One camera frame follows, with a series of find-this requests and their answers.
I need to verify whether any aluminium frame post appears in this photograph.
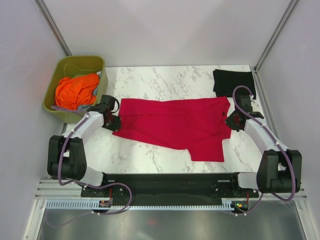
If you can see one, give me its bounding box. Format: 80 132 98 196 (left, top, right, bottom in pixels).
34 0 72 56
253 0 300 73

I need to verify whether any folded black t shirt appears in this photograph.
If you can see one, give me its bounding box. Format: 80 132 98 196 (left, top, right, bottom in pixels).
213 69 257 100

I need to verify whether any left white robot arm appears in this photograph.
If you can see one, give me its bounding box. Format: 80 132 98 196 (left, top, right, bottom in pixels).
47 95 122 197

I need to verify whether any white slotted cable duct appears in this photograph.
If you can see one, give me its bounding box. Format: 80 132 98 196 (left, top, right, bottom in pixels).
46 197 251 210

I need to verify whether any orange t shirt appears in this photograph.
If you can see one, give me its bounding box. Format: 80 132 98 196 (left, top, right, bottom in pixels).
55 73 100 110

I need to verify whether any left aluminium frame post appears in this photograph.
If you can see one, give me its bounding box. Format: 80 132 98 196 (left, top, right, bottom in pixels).
34 0 72 56

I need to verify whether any olive green plastic bin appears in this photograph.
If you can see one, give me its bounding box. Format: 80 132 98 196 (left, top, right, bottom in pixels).
42 55 108 124

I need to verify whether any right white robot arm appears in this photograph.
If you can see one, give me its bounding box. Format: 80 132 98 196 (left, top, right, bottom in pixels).
225 95 302 197

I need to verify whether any magenta red t shirt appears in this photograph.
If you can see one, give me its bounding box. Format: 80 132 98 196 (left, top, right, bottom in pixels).
113 97 232 163

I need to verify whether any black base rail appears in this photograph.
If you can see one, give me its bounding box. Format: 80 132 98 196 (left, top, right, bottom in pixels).
81 172 260 205

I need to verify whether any right aluminium frame post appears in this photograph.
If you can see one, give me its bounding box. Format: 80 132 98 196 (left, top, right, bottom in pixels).
253 0 300 73

